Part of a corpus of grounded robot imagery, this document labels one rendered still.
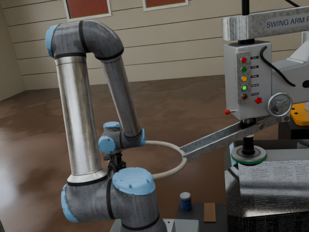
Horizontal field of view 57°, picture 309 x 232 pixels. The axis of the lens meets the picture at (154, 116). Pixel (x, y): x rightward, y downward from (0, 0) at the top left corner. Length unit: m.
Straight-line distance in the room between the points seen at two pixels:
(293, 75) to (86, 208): 1.30
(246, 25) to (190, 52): 6.38
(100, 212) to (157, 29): 7.19
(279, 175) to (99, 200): 1.18
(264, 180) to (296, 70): 0.67
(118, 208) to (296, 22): 1.29
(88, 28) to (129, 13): 7.15
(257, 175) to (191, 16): 6.38
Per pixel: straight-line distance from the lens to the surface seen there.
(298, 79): 1.82
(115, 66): 1.12
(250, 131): 1.83
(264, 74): 1.70
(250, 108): 1.72
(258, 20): 1.64
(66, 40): 1.08
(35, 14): 9.42
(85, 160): 1.07
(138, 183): 1.02
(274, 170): 1.91
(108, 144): 1.41
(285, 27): 1.71
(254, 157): 1.89
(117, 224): 1.42
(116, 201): 1.06
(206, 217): 2.67
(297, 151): 2.06
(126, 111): 1.26
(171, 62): 8.07
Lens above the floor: 1.73
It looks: 19 degrees down
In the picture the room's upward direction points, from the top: 8 degrees counter-clockwise
